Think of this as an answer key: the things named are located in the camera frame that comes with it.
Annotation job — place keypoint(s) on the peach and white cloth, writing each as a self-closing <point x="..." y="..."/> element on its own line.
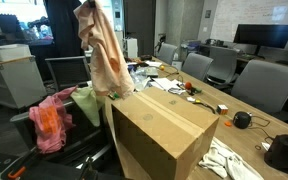
<point x="105" y="60"/>

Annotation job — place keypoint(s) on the light green cloth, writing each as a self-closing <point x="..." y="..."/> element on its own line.
<point x="89" y="103"/>

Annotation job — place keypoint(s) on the pink cloth with orange print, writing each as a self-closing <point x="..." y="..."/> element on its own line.
<point x="50" y="123"/>

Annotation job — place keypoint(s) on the black mesh office chair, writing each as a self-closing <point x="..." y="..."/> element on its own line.
<point x="69" y="75"/>

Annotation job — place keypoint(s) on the grey mesh back office chair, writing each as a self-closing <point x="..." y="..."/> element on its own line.
<point x="80" y="133"/>

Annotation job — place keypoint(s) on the brown cardboard box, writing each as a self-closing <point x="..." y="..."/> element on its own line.
<point x="157" y="133"/>

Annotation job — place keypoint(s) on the black curtain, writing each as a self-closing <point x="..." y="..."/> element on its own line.
<point x="64" y="33"/>

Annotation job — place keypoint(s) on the clear plastic bag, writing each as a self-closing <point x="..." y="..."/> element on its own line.
<point x="139" y="78"/>

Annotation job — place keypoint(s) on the small yellow ball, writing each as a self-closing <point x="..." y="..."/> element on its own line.
<point x="162" y="67"/>

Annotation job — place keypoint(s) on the white plastic bin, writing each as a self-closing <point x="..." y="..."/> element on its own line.
<point x="9" y="52"/>

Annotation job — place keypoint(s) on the green ball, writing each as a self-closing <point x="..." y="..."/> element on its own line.
<point x="116" y="95"/>

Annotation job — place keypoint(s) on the white paper stack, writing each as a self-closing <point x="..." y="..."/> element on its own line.
<point x="165" y="83"/>

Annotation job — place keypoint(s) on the white rolling cabinet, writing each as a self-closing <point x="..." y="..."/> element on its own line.
<point x="14" y="83"/>

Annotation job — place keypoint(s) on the orange ball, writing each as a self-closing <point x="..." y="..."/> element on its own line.
<point x="188" y="85"/>

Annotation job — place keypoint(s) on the whiteboard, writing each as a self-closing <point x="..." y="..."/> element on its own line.
<point x="250" y="13"/>

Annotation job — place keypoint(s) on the orange black bar clamp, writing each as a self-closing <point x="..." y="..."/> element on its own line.
<point x="15" y="173"/>
<point x="87" y="170"/>

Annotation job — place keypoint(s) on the Rubik's cube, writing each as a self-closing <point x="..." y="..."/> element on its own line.
<point x="222" y="109"/>

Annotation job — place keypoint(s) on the black computer monitor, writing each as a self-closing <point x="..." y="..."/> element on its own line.
<point x="264" y="35"/>

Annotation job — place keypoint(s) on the black perforated mounting table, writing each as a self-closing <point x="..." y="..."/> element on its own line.
<point x="57" y="174"/>

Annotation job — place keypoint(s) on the small orange cap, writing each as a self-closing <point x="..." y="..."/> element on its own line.
<point x="228" y="123"/>

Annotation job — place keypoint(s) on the small black round speaker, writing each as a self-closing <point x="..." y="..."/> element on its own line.
<point x="242" y="120"/>

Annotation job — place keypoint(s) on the white crumpled cloth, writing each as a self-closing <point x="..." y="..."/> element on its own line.
<point x="224" y="160"/>

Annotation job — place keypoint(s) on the black cylindrical appliance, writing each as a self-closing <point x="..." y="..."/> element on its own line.
<point x="284" y="153"/>

